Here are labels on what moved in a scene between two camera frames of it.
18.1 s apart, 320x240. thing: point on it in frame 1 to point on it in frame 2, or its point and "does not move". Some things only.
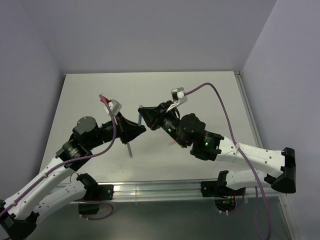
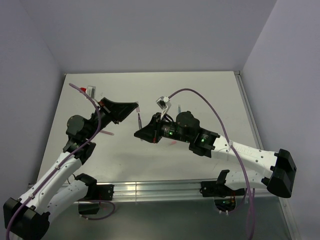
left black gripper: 126,129 to 118,111
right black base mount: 211,189 does not move
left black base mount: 104,192 does not move
